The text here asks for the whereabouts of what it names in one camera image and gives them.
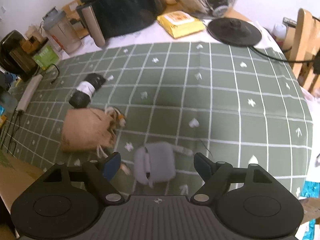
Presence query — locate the black electric kettle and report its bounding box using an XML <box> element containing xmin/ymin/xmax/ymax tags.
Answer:
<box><xmin>1</xmin><ymin>30</ymin><xmax>38</xmax><ymax>82</ymax></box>

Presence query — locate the cardboard box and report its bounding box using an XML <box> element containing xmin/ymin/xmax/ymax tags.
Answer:
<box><xmin>0</xmin><ymin>151</ymin><xmax>45</xmax><ymax>240</ymax></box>

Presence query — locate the black kettle base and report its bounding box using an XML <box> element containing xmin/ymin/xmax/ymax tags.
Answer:
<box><xmin>207</xmin><ymin>18</ymin><xmax>262</xmax><ymax>47</ymax></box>

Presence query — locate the yellow wet wipes pack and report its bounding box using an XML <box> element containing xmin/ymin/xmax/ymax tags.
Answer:
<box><xmin>157</xmin><ymin>11</ymin><xmax>206</xmax><ymax>39</ymax></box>

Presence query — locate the wooden chair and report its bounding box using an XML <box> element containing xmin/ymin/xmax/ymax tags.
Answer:
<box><xmin>283</xmin><ymin>8</ymin><xmax>319</xmax><ymax>95</ymax></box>

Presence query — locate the brown drawstring pouch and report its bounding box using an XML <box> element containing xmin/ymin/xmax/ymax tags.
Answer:
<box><xmin>60</xmin><ymin>107</ymin><xmax>126</xmax><ymax>156</ymax></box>

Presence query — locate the white power bank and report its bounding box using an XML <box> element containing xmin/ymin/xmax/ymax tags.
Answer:
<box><xmin>16</xmin><ymin>74</ymin><xmax>43</xmax><ymax>112</ymax></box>

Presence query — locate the grey earbuds case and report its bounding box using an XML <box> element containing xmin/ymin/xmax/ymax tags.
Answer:
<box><xmin>133</xmin><ymin>142</ymin><xmax>176</xmax><ymax>188</ymax></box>

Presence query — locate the black cloth white band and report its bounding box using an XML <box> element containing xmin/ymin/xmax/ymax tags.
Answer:
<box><xmin>69</xmin><ymin>73</ymin><xmax>106</xmax><ymax>108</ymax></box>

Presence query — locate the black air fryer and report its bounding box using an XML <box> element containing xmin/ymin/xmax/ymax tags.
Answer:
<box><xmin>76</xmin><ymin>0</ymin><xmax>167</xmax><ymax>47</ymax></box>

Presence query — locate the grey lid shaker bottle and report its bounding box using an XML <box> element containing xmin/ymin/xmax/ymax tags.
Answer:
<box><xmin>43</xmin><ymin>7</ymin><xmax>82</xmax><ymax>54</ymax></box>

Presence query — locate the green label white jar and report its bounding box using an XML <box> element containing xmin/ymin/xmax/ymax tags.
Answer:
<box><xmin>32</xmin><ymin>42</ymin><xmax>60</xmax><ymax>70</ymax></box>

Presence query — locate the green grid tablecloth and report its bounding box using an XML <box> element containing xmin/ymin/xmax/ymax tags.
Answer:
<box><xmin>1</xmin><ymin>42</ymin><xmax>312</xmax><ymax>197</ymax></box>

